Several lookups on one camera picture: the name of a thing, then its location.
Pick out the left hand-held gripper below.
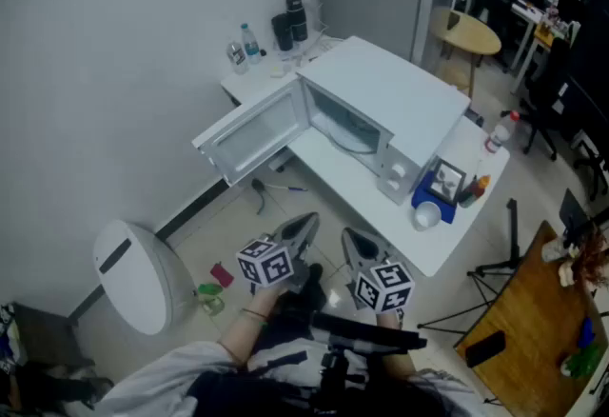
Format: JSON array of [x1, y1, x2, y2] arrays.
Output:
[[236, 212, 321, 296]]

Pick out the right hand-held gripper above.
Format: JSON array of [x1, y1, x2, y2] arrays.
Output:
[[342, 228, 416, 315]]

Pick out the clear plastic tray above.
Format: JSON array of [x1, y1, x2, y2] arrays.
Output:
[[314, 112, 383, 155]]

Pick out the person's left forearm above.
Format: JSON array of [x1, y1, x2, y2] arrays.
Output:
[[217, 284, 289, 367]]

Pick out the person's right forearm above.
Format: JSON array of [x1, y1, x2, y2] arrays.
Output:
[[375, 308, 422, 381]]

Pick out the person's black trousers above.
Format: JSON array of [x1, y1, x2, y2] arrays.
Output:
[[264, 262, 330, 349]]

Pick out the white cup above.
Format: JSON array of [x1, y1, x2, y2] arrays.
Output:
[[411, 201, 442, 233]]

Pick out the blue box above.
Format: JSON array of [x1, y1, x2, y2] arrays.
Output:
[[411, 170, 461, 224]]

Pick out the red object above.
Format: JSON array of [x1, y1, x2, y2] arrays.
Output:
[[209, 262, 235, 288]]

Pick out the dark wrist band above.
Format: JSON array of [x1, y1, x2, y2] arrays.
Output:
[[240, 307, 270, 327]]

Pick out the green cup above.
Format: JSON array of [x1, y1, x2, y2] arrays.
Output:
[[197, 282, 226, 315]]

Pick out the squeeze bottle orange cap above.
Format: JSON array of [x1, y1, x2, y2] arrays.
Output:
[[457, 174, 492, 209]]

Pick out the black tripod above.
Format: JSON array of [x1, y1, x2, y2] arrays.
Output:
[[417, 198, 522, 335]]

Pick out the black phone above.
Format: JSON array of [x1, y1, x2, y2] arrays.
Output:
[[463, 329, 507, 368]]

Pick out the white lidded trash bin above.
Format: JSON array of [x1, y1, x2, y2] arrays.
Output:
[[92, 219, 196, 336]]

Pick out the white microwave oven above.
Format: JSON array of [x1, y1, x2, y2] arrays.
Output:
[[191, 34, 472, 208]]

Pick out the white bottle red cap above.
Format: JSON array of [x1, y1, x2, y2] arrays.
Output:
[[483, 109, 521, 154]]

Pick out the clear water bottle dark label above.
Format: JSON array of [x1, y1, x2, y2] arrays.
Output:
[[226, 41, 250, 76]]

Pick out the clear water bottle blue label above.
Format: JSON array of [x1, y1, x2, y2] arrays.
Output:
[[240, 23, 263, 66]]

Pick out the person's white shirt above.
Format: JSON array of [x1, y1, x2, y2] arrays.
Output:
[[92, 341, 481, 417]]

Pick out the black tumbler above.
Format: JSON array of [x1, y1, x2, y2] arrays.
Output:
[[270, 12, 295, 52]]

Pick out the black pump bottle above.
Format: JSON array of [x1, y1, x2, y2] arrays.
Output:
[[285, 0, 314, 43]]

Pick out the brown-haired doll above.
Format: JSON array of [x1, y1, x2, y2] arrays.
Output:
[[541, 220, 609, 292]]

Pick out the blue figurine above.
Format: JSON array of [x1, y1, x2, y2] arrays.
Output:
[[578, 317, 596, 349]]

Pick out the round wooden side table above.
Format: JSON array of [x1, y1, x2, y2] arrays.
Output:
[[430, 6, 503, 97]]

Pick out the green toy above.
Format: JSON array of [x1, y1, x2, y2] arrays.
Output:
[[560, 343, 603, 381]]

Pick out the black office chair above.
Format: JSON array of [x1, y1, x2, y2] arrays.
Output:
[[501, 36, 580, 162], [573, 129, 609, 202]]

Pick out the dark grey stool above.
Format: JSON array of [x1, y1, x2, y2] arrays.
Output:
[[11, 303, 94, 368]]

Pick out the white office desk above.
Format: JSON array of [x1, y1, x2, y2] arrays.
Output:
[[509, 0, 584, 95]]

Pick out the black bag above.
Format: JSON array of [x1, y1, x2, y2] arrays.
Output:
[[9, 360, 115, 412]]

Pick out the black chest camera rig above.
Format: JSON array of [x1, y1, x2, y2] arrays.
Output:
[[308, 311, 428, 387]]

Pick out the black picture frame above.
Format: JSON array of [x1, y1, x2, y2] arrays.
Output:
[[425, 158, 468, 207]]

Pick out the white wire rack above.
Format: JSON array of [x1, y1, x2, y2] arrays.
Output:
[[280, 0, 344, 65]]

